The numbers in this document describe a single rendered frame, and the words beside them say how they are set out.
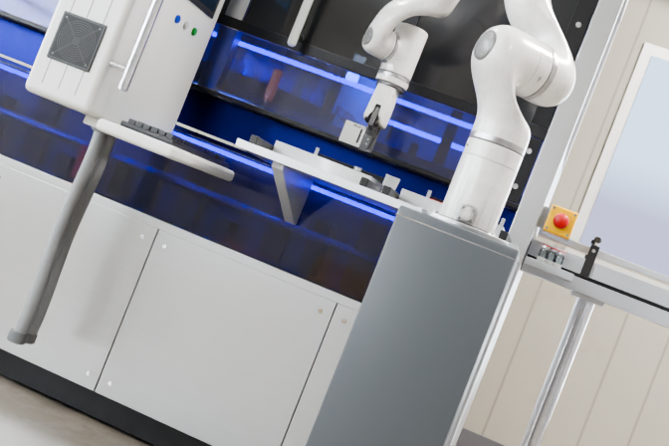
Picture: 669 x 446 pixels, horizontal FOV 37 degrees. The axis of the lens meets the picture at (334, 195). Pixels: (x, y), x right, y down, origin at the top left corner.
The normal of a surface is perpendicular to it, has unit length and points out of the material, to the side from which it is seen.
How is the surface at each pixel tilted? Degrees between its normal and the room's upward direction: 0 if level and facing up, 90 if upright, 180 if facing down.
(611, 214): 90
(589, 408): 90
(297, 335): 90
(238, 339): 90
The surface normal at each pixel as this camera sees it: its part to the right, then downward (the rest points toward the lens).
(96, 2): -0.22, -0.11
